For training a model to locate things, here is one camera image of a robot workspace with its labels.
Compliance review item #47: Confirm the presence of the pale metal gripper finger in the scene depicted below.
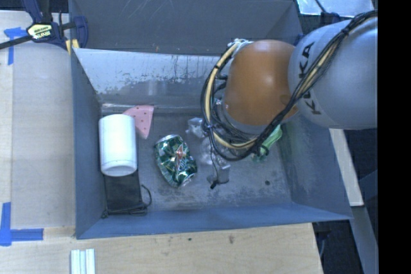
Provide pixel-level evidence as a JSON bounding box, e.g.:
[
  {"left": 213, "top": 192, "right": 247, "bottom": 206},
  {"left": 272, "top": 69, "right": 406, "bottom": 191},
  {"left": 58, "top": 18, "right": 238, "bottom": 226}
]
[{"left": 207, "top": 164, "right": 231, "bottom": 186}]

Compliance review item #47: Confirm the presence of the crushed green drink can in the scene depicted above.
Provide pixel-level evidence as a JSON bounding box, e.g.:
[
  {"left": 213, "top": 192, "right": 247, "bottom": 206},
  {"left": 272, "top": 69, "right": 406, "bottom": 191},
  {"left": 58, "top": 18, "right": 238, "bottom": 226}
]
[{"left": 153, "top": 133, "right": 198, "bottom": 189}]

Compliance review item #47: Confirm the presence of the pink dotted sponge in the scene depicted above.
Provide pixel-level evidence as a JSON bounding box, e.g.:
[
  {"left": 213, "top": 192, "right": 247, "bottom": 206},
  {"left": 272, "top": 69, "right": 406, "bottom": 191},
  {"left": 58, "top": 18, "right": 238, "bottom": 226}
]
[{"left": 122, "top": 105, "right": 155, "bottom": 141}]

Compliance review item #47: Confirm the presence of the white plastic cup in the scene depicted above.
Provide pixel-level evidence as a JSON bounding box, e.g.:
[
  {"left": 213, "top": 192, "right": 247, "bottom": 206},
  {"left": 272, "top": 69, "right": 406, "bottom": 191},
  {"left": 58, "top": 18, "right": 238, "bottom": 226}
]
[{"left": 98, "top": 114, "right": 139, "bottom": 177}]

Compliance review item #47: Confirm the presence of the grey metal bin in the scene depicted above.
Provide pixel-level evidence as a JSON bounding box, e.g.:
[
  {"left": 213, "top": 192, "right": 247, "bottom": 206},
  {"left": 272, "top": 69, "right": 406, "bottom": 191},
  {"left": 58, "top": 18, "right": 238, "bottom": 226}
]
[{"left": 67, "top": 0, "right": 354, "bottom": 240}]

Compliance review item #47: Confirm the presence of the black flat pouch with cord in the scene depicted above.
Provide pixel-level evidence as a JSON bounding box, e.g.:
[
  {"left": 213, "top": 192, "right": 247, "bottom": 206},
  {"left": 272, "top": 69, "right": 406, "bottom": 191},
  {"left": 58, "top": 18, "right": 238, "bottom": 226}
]
[{"left": 101, "top": 169, "right": 153, "bottom": 219}]

